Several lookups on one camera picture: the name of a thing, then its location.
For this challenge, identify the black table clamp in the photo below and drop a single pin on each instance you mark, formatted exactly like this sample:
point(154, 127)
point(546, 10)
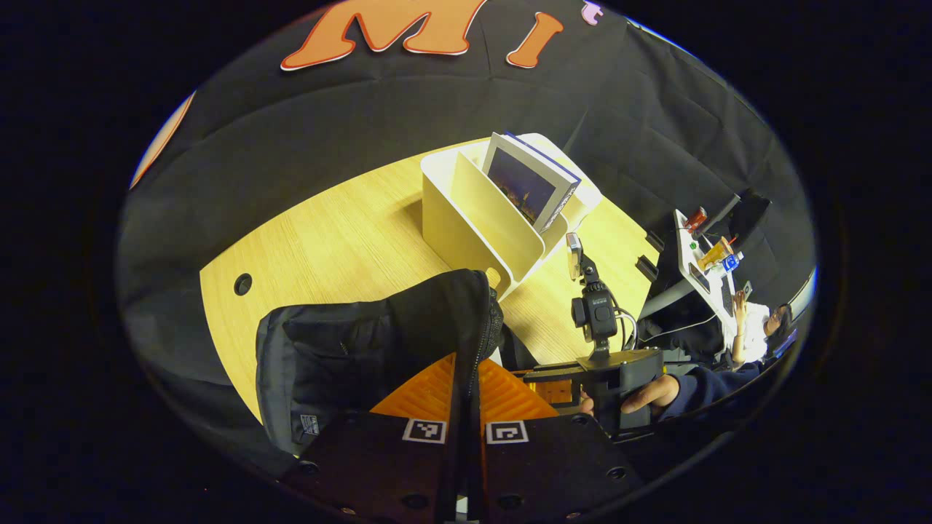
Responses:
point(646, 268)
point(653, 241)

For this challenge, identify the red can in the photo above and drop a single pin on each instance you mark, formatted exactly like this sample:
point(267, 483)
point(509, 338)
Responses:
point(696, 218)

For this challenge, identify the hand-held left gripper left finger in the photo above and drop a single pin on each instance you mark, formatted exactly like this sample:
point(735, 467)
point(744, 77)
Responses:
point(378, 466)

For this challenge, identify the small blue item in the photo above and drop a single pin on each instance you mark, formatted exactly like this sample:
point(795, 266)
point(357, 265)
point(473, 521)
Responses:
point(732, 263)

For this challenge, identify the black schoolbag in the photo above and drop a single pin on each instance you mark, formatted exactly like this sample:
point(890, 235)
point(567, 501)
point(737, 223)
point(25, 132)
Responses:
point(349, 342)

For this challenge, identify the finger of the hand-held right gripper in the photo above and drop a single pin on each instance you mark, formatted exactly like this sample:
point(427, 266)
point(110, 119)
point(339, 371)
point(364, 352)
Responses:
point(552, 391)

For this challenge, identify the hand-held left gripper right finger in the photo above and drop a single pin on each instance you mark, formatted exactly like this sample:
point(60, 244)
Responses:
point(553, 466)

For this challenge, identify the white bookshelf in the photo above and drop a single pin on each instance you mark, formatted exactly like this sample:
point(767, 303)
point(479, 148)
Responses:
point(466, 218)

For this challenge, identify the white desk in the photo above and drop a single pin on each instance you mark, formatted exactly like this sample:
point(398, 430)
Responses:
point(721, 298)

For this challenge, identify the blue cover book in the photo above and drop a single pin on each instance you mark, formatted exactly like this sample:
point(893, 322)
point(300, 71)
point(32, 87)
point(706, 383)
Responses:
point(520, 185)

